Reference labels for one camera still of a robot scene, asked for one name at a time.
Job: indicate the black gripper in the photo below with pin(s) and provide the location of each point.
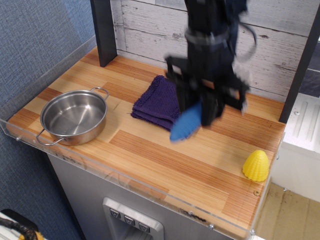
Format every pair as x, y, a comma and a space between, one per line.
207, 74

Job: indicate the blue handled metal fork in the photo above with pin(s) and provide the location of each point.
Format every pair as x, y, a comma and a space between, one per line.
188, 122

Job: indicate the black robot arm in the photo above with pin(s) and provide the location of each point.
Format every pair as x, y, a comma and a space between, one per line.
213, 20

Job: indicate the purple folded cloth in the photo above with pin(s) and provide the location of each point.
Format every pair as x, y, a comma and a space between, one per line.
158, 104

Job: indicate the white ribbed appliance top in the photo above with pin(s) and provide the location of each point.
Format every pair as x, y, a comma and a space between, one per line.
303, 125

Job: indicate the yellow plastic corn piece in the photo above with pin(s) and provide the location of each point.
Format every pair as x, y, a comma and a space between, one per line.
256, 166

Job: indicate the stainless steel pot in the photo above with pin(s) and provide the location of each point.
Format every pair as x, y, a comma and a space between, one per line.
74, 117

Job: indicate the silver dispenser button panel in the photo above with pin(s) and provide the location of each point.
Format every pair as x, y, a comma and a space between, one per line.
123, 220

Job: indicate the yellow object bottom left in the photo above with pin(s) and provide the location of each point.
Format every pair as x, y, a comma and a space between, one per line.
38, 236

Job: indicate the dark left upright post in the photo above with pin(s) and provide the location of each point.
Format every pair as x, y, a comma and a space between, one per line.
104, 31

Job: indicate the dark upright post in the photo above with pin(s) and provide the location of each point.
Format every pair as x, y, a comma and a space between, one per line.
302, 68
104, 31

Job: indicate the dark right upright post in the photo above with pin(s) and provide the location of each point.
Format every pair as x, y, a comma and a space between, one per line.
302, 68

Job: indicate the clear acrylic guard rail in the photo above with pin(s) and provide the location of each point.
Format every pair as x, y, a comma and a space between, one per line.
142, 176

